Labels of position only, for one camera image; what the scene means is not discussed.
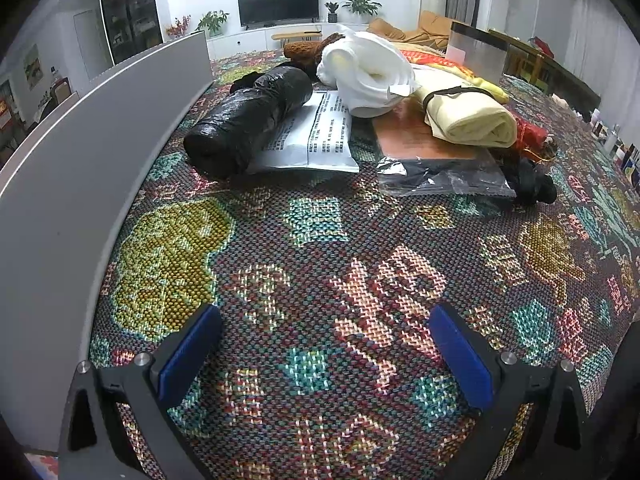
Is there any black plastic roll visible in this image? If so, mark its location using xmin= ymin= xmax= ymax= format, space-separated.
xmin=183 ymin=65 xmax=314 ymax=180

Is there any cream towel with strap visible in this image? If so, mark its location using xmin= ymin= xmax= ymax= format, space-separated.
xmin=413 ymin=65 xmax=518 ymax=148

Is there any white printed plastic package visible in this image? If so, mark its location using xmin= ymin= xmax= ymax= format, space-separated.
xmin=247 ymin=90 xmax=359 ymax=174

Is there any white cloth bundle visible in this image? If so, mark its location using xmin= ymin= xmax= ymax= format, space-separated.
xmin=317 ymin=27 xmax=418 ymax=118

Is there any red yellow fish plush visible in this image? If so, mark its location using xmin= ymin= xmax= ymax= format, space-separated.
xmin=394 ymin=42 xmax=509 ymax=104

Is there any brown knitted scarf bundle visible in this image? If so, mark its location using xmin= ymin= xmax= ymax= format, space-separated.
xmin=283 ymin=32 xmax=344 ymax=81

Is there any black velvet cloth bundle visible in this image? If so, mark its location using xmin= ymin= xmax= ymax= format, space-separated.
xmin=229 ymin=72 xmax=262 ymax=94

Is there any colourful woven table cloth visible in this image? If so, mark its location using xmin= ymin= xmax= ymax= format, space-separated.
xmin=89 ymin=51 xmax=639 ymax=479

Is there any small black cloth item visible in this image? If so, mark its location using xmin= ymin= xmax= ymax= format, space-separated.
xmin=500 ymin=157 xmax=558 ymax=207

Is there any grey storage bin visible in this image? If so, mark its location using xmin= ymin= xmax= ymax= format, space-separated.
xmin=1 ymin=34 xmax=213 ymax=452

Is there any orange card in clear bag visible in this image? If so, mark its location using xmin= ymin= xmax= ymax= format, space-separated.
xmin=372 ymin=99 xmax=515 ymax=198

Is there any dark wooden bench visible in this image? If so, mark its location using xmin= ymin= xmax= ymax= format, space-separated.
xmin=508 ymin=39 xmax=602 ymax=116

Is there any wooden chair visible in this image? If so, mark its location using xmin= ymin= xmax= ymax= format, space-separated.
xmin=488 ymin=28 xmax=553 ymax=93

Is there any clear plastic container black lid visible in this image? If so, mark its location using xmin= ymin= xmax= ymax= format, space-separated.
xmin=445 ymin=22 xmax=509 ymax=84

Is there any red flower vase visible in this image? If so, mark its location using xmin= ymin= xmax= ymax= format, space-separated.
xmin=165 ymin=15 xmax=191 ymax=40

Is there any orange lounge chair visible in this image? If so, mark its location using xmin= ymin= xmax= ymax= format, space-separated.
xmin=367 ymin=11 xmax=456 ymax=52

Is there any white tv cabinet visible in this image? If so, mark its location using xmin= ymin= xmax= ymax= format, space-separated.
xmin=207 ymin=23 xmax=368 ymax=61

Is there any dark glass display cabinet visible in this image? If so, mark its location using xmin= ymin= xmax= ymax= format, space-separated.
xmin=100 ymin=0 xmax=163 ymax=64

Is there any left green potted plant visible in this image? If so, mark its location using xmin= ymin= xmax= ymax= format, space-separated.
xmin=196 ymin=10 xmax=229 ymax=37

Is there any wooden side table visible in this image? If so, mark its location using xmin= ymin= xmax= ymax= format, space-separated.
xmin=271 ymin=30 xmax=322 ymax=47

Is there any black flat television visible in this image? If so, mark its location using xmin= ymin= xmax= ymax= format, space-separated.
xmin=238 ymin=0 xmax=320 ymax=27

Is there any large green potted plant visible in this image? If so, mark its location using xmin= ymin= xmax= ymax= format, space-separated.
xmin=342 ymin=0 xmax=382 ymax=23

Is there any small potted plant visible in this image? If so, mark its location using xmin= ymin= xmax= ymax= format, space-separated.
xmin=324 ymin=1 xmax=340 ymax=23

